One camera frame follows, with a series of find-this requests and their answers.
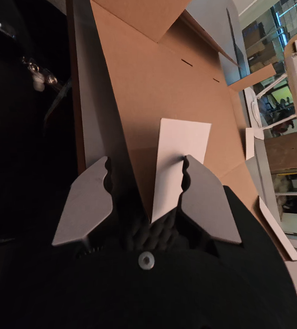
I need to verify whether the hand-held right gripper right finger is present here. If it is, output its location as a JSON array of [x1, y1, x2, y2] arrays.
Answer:
[[179, 155, 242, 245]]

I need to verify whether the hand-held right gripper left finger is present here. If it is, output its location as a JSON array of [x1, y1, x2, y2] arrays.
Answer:
[[52, 156, 113, 248]]

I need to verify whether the white and brown cardboard box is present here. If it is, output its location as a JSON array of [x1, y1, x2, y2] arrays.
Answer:
[[66, 0, 297, 261]]

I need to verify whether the brown cardboard carton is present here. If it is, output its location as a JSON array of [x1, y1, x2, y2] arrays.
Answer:
[[264, 131, 297, 173]]

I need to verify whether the white rounded board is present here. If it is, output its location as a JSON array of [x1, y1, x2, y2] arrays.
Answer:
[[244, 87, 266, 140]]

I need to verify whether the shiny metal clip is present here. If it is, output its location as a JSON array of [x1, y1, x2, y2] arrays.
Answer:
[[23, 57, 59, 92]]

